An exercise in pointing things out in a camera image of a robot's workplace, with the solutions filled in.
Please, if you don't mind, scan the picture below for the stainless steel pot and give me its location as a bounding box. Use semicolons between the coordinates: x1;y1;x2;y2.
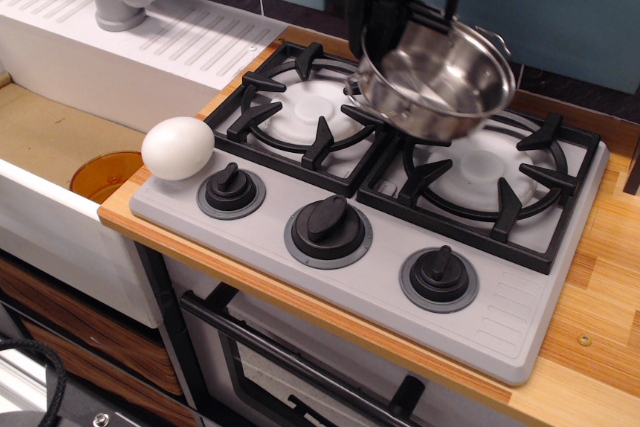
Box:
344;22;515;142

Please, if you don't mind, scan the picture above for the black middle stove knob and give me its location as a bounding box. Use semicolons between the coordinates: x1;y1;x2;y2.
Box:
284;195;373;270

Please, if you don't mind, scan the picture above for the black stove knob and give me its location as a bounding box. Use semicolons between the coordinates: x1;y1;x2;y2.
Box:
399;245;479;314
197;162;266;221
284;195;373;270

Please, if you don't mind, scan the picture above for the black left stove knob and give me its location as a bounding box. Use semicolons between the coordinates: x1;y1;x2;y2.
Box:
197;162;266;221

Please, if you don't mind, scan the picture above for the white egg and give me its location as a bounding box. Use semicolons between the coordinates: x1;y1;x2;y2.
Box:
141;116;215;181

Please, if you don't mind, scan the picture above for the grey toy stove top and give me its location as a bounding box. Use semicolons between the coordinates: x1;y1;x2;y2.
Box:
128;44;610;388

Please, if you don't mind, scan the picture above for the black right stove knob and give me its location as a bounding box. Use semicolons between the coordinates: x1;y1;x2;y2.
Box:
399;245;479;314

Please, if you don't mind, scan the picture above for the black left burner grate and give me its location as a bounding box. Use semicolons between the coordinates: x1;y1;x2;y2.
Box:
206;42;401;197

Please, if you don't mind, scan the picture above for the black burner grate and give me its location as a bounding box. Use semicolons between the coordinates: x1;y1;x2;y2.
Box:
357;111;607;274
206;42;401;197

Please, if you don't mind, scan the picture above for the black right burner grate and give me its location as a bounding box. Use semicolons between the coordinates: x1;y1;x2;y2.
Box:
357;111;607;274

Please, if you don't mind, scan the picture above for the white sink unit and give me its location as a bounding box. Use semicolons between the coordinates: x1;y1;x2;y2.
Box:
1;0;285;328

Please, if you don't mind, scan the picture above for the oven door with window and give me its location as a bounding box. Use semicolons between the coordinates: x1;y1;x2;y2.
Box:
180;282;506;427

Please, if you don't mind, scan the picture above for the brass screw in countertop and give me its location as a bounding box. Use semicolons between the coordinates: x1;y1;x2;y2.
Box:
578;335;592;346

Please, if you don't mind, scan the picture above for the upper wooden drawer front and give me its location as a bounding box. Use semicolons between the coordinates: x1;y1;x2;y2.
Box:
1;258;174;381

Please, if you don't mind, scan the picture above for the wooden drawer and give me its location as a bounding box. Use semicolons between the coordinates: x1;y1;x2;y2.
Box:
1;258;174;381
24;321;197;427

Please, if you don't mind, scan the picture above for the lower wooden drawer front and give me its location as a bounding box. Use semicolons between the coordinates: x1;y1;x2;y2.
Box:
24;321;197;427

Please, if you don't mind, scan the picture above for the right teal wall cabinet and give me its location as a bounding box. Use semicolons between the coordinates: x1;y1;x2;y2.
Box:
458;0;639;93

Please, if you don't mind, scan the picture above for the black oven door handle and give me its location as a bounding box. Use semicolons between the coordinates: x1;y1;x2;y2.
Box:
180;291;424;426

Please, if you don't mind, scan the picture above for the black braided cable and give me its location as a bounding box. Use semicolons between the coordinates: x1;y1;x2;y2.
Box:
0;339;68;427

